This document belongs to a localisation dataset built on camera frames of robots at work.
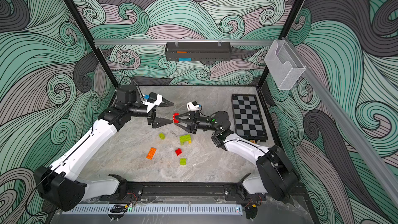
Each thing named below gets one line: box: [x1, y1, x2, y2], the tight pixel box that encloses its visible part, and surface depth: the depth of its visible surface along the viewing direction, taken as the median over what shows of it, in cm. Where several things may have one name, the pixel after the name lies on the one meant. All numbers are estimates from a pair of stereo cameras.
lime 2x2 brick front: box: [179, 158, 187, 166], surface depth 84 cm
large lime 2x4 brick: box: [178, 134, 192, 146], surface depth 89 cm
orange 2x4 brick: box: [146, 147, 158, 160], surface depth 87 cm
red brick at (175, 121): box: [172, 112, 180, 124], surface depth 64 cm
